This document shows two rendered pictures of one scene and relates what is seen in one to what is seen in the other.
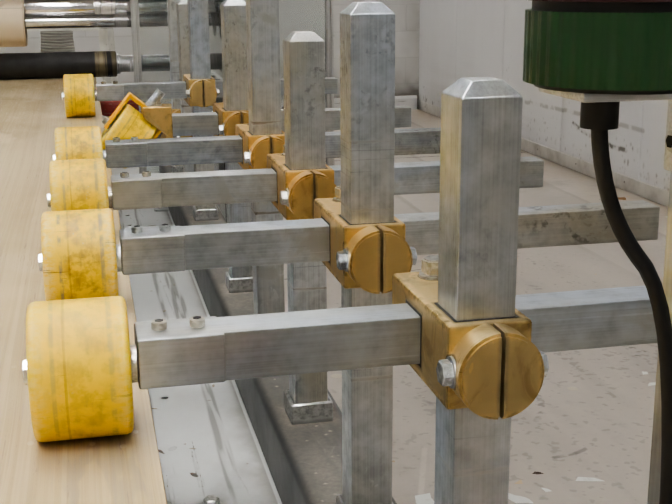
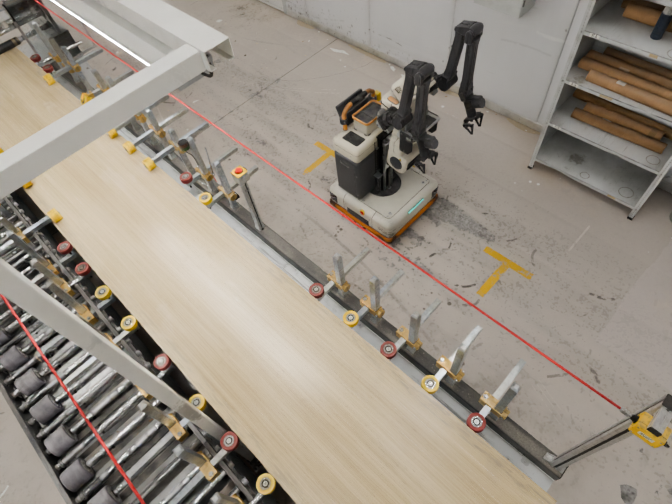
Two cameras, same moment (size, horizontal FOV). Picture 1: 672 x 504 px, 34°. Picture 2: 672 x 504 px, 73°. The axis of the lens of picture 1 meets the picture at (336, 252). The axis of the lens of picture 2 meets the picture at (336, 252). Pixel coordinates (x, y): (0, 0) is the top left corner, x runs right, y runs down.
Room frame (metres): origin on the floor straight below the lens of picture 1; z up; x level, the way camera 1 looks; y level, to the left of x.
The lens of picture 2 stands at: (-2.00, 0.13, 3.01)
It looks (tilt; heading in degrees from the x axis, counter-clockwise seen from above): 56 degrees down; 334
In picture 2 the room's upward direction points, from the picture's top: 9 degrees counter-clockwise
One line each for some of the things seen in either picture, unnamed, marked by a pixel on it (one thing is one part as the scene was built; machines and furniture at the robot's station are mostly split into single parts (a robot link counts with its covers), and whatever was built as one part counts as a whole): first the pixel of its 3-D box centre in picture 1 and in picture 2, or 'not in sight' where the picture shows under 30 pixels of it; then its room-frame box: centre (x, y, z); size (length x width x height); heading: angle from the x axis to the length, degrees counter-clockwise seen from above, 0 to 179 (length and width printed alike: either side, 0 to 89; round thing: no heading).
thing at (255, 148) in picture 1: (262, 149); not in sight; (1.35, 0.09, 0.95); 0.14 x 0.06 x 0.05; 13
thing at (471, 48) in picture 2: not in sight; (469, 64); (-0.42, -1.63, 1.41); 0.11 x 0.06 x 0.43; 103
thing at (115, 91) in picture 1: (209, 87); (75, 63); (2.11, 0.24, 0.95); 0.50 x 0.04 x 0.04; 103
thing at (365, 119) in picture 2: not in sight; (370, 117); (0.09, -1.30, 0.87); 0.23 x 0.15 x 0.11; 103
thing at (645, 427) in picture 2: not in sight; (592, 448); (-2.15, -0.67, 1.20); 0.15 x 0.12 x 1.00; 13
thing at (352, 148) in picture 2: not in sight; (373, 149); (0.07, -1.30, 0.59); 0.55 x 0.34 x 0.83; 103
